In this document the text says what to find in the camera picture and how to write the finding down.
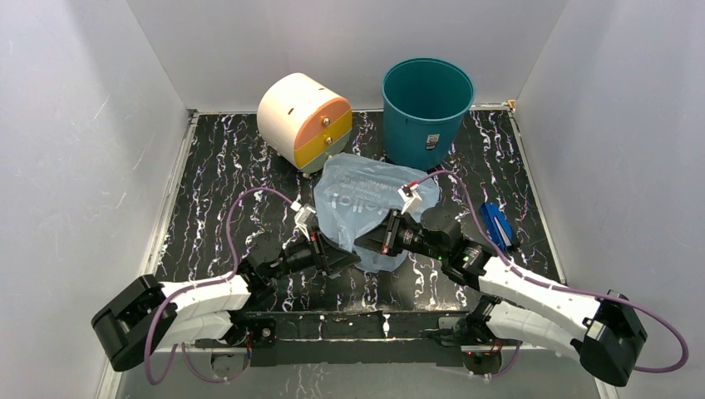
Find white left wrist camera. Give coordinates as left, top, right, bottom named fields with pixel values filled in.
left=290, top=201, right=318, bottom=239

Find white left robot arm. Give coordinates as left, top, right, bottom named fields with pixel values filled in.
left=91, top=229, right=360, bottom=372

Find translucent blue plastic bag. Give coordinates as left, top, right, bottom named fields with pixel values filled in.
left=313, top=153, right=426, bottom=273

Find teal plastic trash bin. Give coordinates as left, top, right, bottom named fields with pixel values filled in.
left=381, top=57, right=475, bottom=170

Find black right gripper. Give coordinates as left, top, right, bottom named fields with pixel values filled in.
left=355, top=208, right=446, bottom=262

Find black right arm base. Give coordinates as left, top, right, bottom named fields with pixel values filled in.
left=419, top=314, right=520, bottom=380

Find round pastel drawer cabinet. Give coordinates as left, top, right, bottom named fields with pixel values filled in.
left=256, top=72, right=353, bottom=175

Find blue stapler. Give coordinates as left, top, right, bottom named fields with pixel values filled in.
left=480, top=202, right=520, bottom=252

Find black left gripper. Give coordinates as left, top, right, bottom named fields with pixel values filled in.
left=267, top=226, right=361, bottom=280

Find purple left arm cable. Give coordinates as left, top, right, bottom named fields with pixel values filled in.
left=143, top=187, right=304, bottom=387

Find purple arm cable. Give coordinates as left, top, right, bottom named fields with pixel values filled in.
left=410, top=169, right=689, bottom=379
left=143, top=187, right=304, bottom=387

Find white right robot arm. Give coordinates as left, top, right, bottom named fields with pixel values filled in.
left=354, top=207, right=648, bottom=387

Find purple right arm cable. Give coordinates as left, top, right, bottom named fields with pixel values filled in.
left=410, top=169, right=689, bottom=379

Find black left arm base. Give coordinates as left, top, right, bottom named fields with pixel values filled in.
left=195, top=311, right=277, bottom=379

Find aluminium frame rail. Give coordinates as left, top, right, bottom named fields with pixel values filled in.
left=96, top=311, right=618, bottom=399

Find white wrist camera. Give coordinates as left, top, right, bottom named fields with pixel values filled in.
left=290, top=201, right=318, bottom=239
left=397, top=181, right=423, bottom=214

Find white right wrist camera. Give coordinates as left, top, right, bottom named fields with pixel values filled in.
left=397, top=181, right=423, bottom=214

